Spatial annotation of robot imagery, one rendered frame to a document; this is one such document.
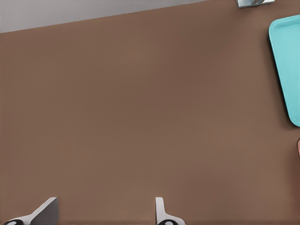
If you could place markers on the pink box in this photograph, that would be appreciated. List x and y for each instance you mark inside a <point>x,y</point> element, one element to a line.
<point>298,147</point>

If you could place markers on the pale blue-green tray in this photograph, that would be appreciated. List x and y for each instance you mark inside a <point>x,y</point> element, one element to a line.
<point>288,65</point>

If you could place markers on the silver frame post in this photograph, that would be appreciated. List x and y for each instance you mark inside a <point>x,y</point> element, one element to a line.
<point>254,2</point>

